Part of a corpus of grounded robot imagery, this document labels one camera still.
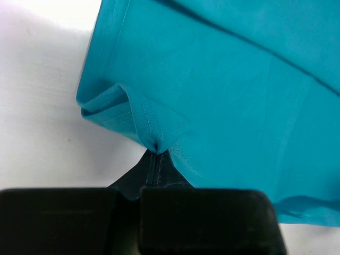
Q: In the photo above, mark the teal t-shirt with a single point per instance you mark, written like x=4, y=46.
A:
x=243, y=94

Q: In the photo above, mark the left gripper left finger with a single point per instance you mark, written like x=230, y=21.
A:
x=74, y=220

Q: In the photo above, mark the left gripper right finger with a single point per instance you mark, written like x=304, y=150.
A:
x=176, y=218

